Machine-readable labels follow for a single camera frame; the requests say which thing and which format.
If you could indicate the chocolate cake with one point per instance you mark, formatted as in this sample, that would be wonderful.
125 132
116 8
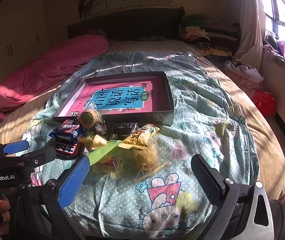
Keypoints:
100 128

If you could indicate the black snack packet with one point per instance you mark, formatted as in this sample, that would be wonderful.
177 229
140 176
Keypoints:
125 126

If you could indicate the dark blue cookie packet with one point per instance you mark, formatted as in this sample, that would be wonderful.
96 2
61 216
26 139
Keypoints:
68 128

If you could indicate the cream wardrobe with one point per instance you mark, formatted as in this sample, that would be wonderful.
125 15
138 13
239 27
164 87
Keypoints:
20 30

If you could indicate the cartoon printed teal blanket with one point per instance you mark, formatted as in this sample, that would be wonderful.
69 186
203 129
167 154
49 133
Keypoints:
195 120

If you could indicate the pink quilt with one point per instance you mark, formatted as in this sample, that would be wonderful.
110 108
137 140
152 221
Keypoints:
45 72

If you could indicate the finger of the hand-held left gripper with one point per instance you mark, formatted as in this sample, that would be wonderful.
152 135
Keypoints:
45 155
16 147

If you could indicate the light green snack packet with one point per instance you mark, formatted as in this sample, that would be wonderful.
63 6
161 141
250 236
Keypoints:
102 152

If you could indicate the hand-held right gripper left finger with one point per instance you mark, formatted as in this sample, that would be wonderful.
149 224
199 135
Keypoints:
73 180

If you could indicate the pile of folded clothes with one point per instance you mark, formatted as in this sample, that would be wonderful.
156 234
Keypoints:
197 33

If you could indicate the beige curtain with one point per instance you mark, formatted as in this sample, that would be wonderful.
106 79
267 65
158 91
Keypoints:
251 30

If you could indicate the dark bed headboard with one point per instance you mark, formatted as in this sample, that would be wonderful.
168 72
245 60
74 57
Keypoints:
132 22

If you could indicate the yellow snack packet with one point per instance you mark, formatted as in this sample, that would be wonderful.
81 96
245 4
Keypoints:
137 137

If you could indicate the clothes on windowsill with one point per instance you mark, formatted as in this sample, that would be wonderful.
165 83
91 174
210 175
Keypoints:
280 50

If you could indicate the person's left hand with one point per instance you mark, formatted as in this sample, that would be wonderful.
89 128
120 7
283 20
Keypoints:
4 206

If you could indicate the red candy in clear wrapper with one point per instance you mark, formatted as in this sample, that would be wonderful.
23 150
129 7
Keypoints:
107 162

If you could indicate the pale cake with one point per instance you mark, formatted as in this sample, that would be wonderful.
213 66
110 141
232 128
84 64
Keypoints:
88 117

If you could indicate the fluffy bread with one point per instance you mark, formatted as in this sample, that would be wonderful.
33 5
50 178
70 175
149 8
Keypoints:
146 155

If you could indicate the red plastic bag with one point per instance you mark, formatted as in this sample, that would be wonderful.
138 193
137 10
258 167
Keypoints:
263 102

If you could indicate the pink floral bag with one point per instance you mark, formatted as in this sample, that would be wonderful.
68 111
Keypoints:
242 72

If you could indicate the dark cardboard box pink inside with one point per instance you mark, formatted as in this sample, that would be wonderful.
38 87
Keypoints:
157 90

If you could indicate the brown chocolate bar packet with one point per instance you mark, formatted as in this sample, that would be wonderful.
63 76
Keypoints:
67 148

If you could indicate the cream yellow wrapped snack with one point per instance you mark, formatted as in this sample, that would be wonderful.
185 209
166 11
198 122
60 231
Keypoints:
95 141

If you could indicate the bed with beige sheet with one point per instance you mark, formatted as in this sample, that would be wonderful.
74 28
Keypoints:
232 80

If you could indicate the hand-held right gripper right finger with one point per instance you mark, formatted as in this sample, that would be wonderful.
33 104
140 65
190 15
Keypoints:
207 180

